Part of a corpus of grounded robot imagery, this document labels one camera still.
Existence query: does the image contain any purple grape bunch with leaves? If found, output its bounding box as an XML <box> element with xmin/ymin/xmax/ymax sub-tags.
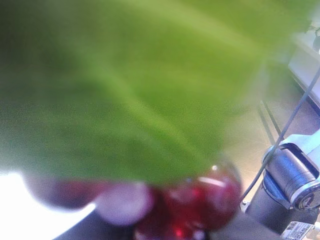
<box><xmin>0</xmin><ymin>0</ymin><xmax>316</xmax><ymax>240</ymax></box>

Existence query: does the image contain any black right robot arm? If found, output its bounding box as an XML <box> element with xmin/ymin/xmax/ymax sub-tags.
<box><xmin>245</xmin><ymin>131</ymin><xmax>320</xmax><ymax>234</ymax></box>

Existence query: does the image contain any grey cable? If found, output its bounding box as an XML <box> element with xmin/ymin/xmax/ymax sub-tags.
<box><xmin>241</xmin><ymin>73</ymin><xmax>320</xmax><ymax>201</ymax></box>

